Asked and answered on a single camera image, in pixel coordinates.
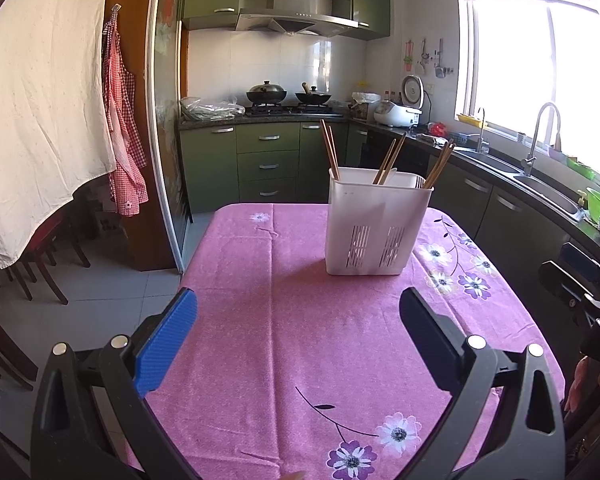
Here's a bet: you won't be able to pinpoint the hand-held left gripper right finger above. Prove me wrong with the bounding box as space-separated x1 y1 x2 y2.
399 287 566 480

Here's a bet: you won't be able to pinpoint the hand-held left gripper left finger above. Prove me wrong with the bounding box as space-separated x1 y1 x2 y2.
30 286 203 480

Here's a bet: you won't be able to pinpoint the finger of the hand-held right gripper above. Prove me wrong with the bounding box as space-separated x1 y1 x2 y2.
560 241 600 306
538 259 588 313

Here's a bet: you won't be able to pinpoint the white plastic utensil holder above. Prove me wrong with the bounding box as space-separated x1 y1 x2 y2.
325 166 435 277

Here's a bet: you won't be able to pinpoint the person's right hand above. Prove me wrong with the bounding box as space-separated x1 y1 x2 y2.
565 357 590 413

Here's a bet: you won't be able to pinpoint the steel kitchen sink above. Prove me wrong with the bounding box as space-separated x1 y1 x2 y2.
452 147 586 221

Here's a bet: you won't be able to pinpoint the green plastic tray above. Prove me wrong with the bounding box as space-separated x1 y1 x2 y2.
565 157 596 181

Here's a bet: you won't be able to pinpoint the pink floral tablecloth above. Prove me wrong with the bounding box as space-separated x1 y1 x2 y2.
145 202 566 480

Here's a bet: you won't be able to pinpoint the tall steel faucet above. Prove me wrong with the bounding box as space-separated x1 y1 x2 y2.
521 102 562 177

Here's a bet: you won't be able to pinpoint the dark wooden chair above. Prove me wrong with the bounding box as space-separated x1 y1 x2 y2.
10 210 92 306
0 295 36 392

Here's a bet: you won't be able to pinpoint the small steel faucet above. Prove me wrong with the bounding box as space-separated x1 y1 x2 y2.
475 107 490 153

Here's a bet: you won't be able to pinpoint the red checkered apron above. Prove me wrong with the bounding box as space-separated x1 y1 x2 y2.
101 4 150 218

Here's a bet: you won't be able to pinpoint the kitchen window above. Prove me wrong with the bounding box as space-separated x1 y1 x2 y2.
460 0 600 176

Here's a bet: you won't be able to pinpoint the green base cabinet with drawers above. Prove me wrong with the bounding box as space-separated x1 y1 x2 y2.
178 120 368 215

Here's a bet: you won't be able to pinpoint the white rice cooker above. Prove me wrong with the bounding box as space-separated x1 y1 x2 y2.
373 100 422 128

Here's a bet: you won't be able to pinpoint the glass sliding door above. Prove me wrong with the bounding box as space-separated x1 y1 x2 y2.
147 0 191 273

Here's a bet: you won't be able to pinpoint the container with plastic bag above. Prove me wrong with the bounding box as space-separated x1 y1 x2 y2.
351 91 382 121

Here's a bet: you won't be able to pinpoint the clear plastic bags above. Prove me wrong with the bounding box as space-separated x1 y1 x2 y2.
180 96 246 122

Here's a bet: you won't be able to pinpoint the round white cooker lid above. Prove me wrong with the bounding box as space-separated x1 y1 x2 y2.
401 74 425 111

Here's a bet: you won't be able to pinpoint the black gas stove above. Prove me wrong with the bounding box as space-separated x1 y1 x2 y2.
244 102 346 118

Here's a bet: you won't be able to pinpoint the white hanging cloth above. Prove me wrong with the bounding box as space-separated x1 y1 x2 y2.
0 0 117 270

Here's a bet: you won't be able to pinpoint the black wok with lid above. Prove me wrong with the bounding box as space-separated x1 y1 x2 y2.
246 80 288 106

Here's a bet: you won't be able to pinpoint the black wok with wooden handle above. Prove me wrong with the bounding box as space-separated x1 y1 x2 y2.
295 82 333 105

